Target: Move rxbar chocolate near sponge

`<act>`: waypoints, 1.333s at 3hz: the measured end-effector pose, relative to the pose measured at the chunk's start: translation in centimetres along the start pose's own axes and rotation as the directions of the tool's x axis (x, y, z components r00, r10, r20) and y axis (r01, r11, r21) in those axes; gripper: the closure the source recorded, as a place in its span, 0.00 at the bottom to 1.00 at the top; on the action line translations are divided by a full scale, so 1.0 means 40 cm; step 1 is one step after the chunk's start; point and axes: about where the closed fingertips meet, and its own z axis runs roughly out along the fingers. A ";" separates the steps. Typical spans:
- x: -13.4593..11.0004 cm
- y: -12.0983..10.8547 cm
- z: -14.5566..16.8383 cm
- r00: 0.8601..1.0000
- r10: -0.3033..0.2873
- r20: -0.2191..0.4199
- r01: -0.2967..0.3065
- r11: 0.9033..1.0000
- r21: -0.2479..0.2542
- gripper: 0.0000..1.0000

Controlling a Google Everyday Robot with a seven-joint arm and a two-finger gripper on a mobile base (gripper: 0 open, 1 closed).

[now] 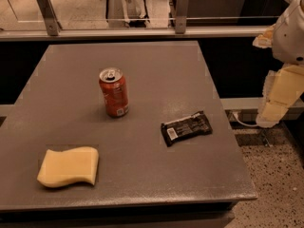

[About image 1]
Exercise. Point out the red soda can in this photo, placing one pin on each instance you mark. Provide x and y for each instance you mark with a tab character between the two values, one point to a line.
113	85

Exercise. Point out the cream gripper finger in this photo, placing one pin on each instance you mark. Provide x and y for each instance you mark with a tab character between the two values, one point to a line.
280	91
265	40

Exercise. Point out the yellow sponge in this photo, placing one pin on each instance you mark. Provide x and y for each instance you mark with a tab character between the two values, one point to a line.
62	168

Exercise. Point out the left metal railing bracket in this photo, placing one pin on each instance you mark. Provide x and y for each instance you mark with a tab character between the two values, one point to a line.
50	19

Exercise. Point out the black rxbar chocolate wrapper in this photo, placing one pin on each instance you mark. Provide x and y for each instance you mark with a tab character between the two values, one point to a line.
186	128

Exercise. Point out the metal railing bracket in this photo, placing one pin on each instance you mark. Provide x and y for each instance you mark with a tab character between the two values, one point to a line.
50	19
181	16

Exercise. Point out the right metal railing bracket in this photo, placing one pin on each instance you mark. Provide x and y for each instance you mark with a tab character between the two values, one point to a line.
181	16

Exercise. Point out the glass railing panel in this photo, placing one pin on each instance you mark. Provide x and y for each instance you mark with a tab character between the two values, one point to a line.
157	14

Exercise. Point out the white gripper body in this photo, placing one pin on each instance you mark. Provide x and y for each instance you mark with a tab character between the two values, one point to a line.
291	37

